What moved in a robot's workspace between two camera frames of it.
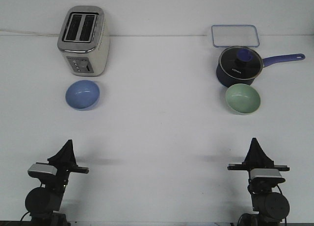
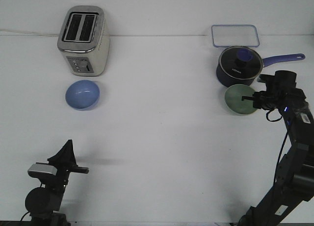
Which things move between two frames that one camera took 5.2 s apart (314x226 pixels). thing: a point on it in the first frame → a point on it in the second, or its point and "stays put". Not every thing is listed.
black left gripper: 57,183 stays put
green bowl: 242,98 stays put
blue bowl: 82,94 stays put
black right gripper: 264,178 → 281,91
